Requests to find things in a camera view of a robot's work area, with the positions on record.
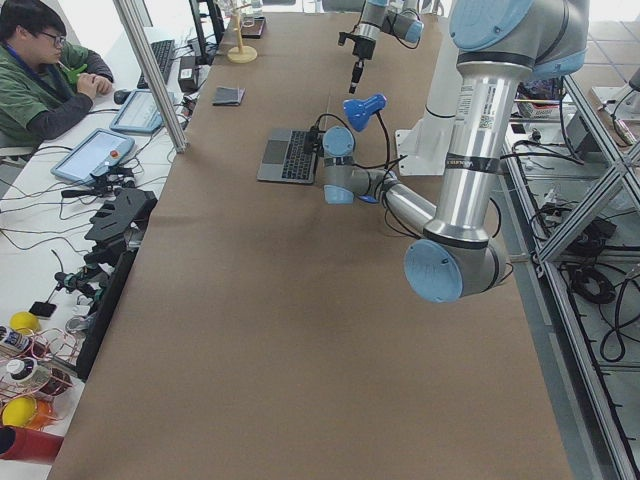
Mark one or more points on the black small box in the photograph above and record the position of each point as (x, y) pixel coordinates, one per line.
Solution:
(188, 75)

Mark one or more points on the blue desk lamp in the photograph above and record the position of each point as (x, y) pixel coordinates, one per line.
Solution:
(358, 113)

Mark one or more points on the upper yellow ball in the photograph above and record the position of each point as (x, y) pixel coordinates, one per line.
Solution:
(25, 322)

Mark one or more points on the black keyboard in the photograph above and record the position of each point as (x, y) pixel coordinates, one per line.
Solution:
(163, 52)

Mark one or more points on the far teach pendant tablet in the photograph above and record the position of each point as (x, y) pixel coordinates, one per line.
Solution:
(138, 115)

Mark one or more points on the copper wire basket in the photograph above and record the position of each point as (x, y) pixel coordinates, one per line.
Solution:
(26, 370)

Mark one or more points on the dark tray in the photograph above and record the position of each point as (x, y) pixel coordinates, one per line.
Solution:
(253, 27)

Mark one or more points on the grey laptop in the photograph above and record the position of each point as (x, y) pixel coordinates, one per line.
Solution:
(284, 159)

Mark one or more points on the yellow ball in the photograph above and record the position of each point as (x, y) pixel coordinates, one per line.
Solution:
(19, 412)
(25, 322)

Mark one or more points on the wooden stand with round base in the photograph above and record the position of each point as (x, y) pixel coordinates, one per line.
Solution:
(239, 54)

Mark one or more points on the small black square pad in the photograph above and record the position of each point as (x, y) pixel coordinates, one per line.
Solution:
(43, 309)

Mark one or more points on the teach pendant tablet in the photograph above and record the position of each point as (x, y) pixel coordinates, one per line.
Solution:
(138, 115)
(94, 156)

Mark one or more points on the grey folded cloth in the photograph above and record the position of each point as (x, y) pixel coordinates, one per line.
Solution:
(227, 96)

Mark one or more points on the aluminium frame post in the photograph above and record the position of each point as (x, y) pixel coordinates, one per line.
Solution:
(135, 32)

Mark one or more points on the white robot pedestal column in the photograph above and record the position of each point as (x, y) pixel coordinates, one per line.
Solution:
(425, 146)

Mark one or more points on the near teach pendant tablet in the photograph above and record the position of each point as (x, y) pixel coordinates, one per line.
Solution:
(94, 156)

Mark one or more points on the red cup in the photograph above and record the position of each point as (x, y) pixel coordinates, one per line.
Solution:
(29, 445)

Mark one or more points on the black computer mouse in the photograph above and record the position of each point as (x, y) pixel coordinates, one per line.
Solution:
(120, 96)

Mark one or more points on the person in green jacket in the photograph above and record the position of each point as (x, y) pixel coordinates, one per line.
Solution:
(48, 85)

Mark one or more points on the aluminium frame side rail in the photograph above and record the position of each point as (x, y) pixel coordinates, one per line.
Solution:
(572, 184)

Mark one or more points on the lower yellow ball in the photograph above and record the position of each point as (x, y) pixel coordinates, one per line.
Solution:
(19, 412)

